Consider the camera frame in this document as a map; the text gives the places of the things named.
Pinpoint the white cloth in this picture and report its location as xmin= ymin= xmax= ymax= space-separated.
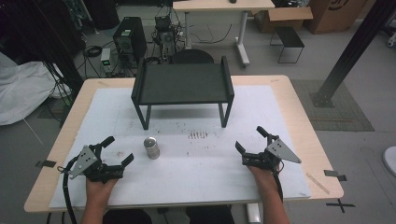
xmin=0 ymin=50 xmax=73 ymax=127

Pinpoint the white round object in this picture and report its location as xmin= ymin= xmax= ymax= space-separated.
xmin=382 ymin=146 xmax=396 ymax=178

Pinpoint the coiled black cable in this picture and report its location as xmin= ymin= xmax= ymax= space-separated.
xmin=82 ymin=45 xmax=104 ymax=58

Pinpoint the white power supply unit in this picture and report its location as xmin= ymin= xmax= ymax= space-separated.
xmin=100 ymin=48 xmax=113 ymax=75

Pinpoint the person's left hand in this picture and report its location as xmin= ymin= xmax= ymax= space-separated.
xmin=85 ymin=176 xmax=120 ymax=210

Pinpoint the white foam mat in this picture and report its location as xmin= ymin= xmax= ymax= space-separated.
xmin=49 ymin=85 xmax=312 ymax=209

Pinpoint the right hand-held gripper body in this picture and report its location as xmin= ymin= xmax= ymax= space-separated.
xmin=241 ymin=137 xmax=303 ymax=173

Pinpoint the open cardboard box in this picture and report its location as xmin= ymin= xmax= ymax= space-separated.
xmin=251 ymin=7 xmax=314 ymax=35

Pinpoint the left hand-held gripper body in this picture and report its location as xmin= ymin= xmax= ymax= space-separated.
xmin=57 ymin=144 xmax=125 ymax=184

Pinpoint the white table leg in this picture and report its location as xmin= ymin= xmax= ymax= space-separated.
xmin=246 ymin=203 xmax=262 ymax=224

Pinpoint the person's right hand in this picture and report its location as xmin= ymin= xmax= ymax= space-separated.
xmin=247 ymin=165 xmax=281 ymax=195

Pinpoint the silver metal can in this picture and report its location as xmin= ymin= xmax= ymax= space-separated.
xmin=143 ymin=136 xmax=162 ymax=161

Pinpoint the black metal shelf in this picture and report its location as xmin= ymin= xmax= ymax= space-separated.
xmin=130 ymin=55 xmax=235 ymax=131

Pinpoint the black tape strip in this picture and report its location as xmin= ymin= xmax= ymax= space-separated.
xmin=35 ymin=159 xmax=58 ymax=169
xmin=323 ymin=169 xmax=347 ymax=182

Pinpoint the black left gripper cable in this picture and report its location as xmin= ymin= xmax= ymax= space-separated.
xmin=61 ymin=157 xmax=78 ymax=224

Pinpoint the black metal beam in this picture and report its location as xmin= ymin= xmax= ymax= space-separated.
xmin=309 ymin=0 xmax=396 ymax=108

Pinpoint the black floor cable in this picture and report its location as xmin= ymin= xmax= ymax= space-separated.
xmin=190 ymin=23 xmax=233 ymax=45

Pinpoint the black tape cross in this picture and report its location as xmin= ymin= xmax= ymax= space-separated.
xmin=325 ymin=199 xmax=357 ymax=214

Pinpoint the black computer tower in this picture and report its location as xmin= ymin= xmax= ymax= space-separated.
xmin=112 ymin=16 xmax=148 ymax=64

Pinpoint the black chair back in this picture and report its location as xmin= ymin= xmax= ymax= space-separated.
xmin=169 ymin=49 xmax=216 ymax=65

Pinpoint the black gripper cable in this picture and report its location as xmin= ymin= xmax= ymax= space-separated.
xmin=272 ymin=160 xmax=285 ymax=203
xmin=61 ymin=157 xmax=78 ymax=224

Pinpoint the black curtain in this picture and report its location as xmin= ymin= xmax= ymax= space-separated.
xmin=0 ymin=0 xmax=87 ymax=94

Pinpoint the grey floor mat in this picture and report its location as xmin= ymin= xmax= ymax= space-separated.
xmin=290 ymin=78 xmax=375 ymax=133

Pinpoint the open frame computer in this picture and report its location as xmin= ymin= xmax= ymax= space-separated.
xmin=153 ymin=14 xmax=177 ymax=60

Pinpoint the small black metal stand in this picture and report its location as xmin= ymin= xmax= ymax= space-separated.
xmin=269 ymin=26 xmax=305 ymax=64

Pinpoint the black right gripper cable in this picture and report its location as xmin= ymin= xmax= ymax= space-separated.
xmin=272 ymin=160 xmax=285 ymax=203

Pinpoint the large cardboard box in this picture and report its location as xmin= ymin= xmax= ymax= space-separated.
xmin=303 ymin=0 xmax=370 ymax=35

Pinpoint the white-legged wooden desk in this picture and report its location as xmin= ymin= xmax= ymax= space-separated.
xmin=172 ymin=0 xmax=276 ymax=68

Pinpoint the thin wooden stick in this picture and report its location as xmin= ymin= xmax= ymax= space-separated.
xmin=305 ymin=172 xmax=331 ymax=195

